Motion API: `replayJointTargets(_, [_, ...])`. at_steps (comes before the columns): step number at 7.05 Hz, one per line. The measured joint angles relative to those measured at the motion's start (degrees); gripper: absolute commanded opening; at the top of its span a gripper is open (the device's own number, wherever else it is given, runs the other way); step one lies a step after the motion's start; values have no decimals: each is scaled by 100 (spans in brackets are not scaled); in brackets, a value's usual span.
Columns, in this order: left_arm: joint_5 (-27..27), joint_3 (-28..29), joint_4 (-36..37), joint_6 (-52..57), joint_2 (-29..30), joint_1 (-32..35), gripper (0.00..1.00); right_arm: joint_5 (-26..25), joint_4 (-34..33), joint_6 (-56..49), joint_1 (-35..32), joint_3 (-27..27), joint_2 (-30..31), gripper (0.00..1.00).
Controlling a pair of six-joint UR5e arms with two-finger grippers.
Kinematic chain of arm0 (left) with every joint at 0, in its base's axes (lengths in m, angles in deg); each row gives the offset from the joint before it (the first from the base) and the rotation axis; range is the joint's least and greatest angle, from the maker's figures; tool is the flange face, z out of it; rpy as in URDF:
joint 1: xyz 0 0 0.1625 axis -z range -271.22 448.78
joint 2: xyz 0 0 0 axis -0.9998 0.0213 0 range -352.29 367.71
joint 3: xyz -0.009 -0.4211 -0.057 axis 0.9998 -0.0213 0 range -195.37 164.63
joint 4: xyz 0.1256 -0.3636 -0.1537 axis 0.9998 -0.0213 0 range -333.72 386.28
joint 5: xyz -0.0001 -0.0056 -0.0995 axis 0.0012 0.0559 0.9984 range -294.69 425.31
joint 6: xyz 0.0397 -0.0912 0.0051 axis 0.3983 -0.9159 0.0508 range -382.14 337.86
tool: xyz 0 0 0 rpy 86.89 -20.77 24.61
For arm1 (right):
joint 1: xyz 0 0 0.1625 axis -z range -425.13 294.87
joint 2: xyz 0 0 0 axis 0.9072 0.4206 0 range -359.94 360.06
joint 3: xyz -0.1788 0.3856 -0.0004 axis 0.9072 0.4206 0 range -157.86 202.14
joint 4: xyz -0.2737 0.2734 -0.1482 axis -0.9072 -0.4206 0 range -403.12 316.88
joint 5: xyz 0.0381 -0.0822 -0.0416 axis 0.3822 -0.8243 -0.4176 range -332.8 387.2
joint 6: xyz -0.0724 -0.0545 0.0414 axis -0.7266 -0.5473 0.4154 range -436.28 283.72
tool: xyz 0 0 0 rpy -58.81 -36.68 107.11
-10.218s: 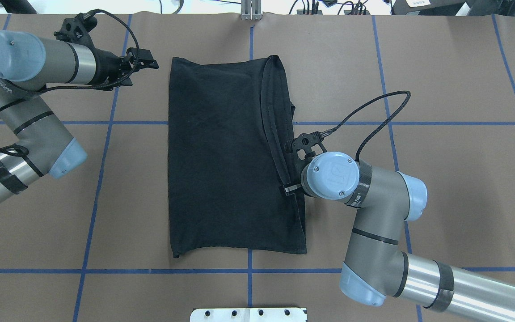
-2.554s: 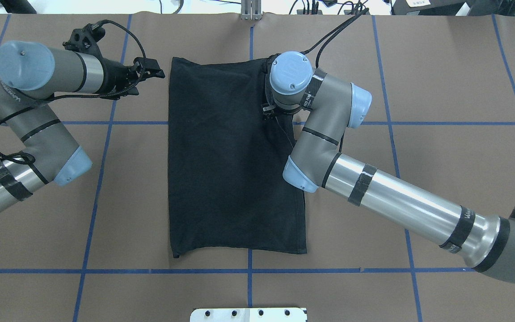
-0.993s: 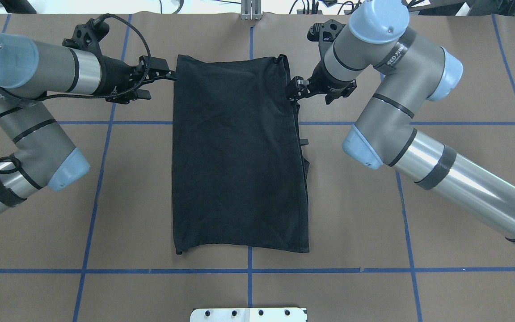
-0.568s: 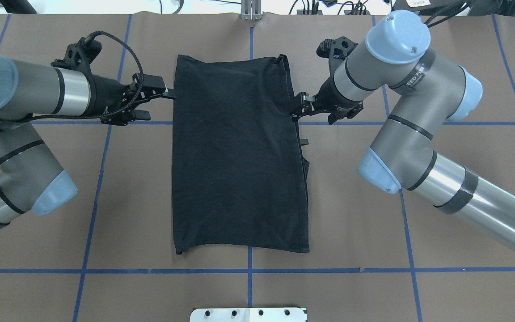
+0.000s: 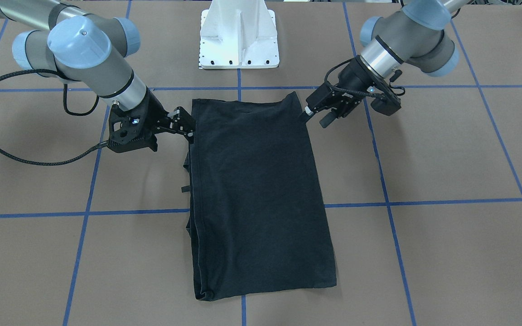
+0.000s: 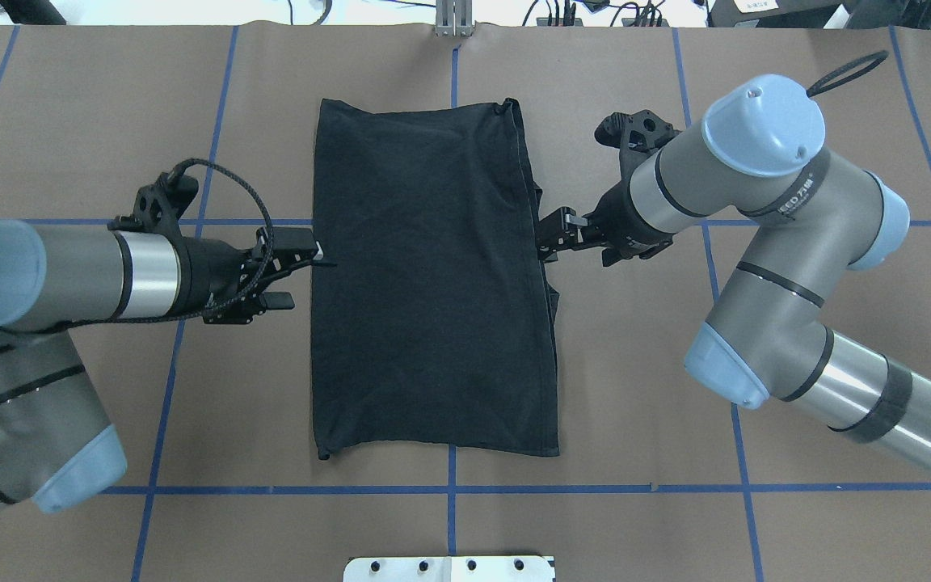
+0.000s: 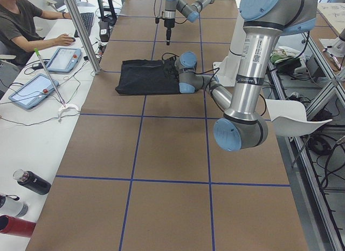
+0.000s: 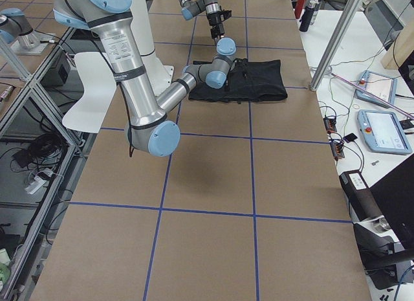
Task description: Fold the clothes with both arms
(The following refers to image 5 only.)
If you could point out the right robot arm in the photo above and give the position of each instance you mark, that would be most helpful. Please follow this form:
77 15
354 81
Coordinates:
74 45

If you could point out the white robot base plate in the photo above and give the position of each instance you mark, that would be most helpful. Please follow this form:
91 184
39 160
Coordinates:
238 34

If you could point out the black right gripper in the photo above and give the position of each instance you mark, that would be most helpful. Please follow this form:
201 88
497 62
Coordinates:
152 109

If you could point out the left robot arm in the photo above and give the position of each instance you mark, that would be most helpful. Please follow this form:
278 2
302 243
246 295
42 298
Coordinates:
414 35

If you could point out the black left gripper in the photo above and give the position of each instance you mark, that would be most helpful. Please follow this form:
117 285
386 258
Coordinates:
353 78

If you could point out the black printed t-shirt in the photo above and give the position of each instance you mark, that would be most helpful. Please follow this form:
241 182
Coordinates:
257 218

